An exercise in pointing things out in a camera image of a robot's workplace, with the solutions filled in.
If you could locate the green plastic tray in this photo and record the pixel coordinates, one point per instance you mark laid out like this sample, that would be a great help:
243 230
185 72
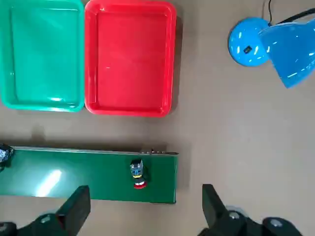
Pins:
41 54

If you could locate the blue desk lamp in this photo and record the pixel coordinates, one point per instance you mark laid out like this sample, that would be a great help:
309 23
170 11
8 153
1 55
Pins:
246 37

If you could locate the green belt conveyor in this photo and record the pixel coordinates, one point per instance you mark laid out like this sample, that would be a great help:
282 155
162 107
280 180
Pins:
86 177

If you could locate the red plastic tray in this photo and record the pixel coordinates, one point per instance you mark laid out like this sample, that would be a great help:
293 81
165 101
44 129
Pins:
130 61

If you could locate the green-capped push button part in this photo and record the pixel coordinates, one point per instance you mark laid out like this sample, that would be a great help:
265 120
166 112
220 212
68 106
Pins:
3 155

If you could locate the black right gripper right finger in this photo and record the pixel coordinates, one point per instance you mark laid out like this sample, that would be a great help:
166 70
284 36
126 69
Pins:
216 216

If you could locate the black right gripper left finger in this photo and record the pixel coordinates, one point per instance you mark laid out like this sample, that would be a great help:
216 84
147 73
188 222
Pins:
71 211

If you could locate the red-capped push button part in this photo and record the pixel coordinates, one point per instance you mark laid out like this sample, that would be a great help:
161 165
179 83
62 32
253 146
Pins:
137 172

